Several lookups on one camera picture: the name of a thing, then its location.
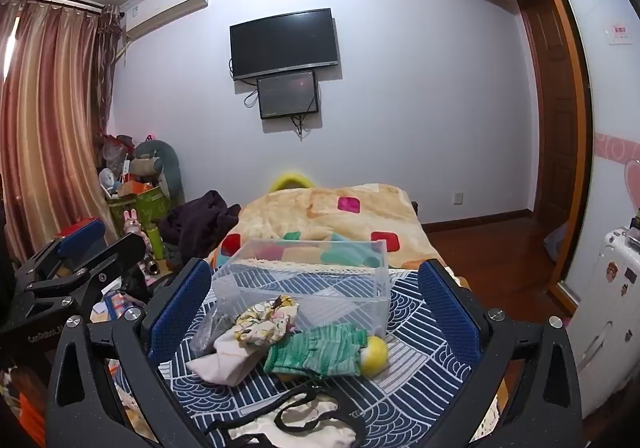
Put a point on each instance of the white air conditioner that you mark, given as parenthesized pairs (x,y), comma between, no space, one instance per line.
(165,6)

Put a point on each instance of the green knitted cloth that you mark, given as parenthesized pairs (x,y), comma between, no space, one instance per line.
(310,352)

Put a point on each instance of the clear plastic storage box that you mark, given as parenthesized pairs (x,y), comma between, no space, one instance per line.
(305,290)

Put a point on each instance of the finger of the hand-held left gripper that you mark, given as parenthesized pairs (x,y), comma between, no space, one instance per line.
(80,234)
(117,253)

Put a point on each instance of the green bottle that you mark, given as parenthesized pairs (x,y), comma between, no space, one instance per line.
(156,243)

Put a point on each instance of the pink bunny toy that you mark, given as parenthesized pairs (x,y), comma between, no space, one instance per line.
(132,225)

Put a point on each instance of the small white fan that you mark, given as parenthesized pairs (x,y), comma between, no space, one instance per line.
(107,180)

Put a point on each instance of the striped pink curtain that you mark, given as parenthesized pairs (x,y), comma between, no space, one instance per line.
(45,128)

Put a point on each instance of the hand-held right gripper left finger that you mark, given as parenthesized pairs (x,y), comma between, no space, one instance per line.
(179,310)

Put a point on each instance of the dark purple garment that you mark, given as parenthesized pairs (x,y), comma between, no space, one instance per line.
(200,223)

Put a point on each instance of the grey-green plush toy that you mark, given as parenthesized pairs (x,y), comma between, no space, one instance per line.
(170,168)

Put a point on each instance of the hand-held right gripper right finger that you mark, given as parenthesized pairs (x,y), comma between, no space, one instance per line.
(450,315)

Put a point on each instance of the wooden door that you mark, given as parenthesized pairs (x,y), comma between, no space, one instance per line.
(550,118)

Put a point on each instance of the black wall television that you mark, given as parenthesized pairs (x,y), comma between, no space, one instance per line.
(285,43)

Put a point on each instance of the white wall socket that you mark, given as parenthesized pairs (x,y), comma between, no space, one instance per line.
(457,198)

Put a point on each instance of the wall switch with red label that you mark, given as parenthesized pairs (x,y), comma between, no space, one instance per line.
(619,34)

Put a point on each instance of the blue patterned cloth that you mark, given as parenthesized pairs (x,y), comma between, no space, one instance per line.
(417,378)

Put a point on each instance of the white suitcase with stickers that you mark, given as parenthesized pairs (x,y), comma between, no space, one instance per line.
(610,298)

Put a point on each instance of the green cardboard box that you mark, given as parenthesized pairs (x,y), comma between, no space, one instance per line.
(152,208)

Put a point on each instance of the white sock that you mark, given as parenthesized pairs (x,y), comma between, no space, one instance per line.
(225,363)

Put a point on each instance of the beige blanket with coloured squares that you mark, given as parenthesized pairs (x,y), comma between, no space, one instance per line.
(310,208)

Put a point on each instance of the small black wall monitor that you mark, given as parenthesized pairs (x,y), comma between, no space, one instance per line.
(288,95)

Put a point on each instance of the yellow plush ball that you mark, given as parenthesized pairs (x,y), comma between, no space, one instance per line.
(376,355)

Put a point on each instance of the pink wall border sticker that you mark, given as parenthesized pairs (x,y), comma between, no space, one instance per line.
(617,148)

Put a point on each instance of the floral fabric scrunchie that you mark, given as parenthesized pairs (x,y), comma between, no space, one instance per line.
(265,323)

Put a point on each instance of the grey plastic bag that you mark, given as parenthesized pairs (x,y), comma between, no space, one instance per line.
(210,332)

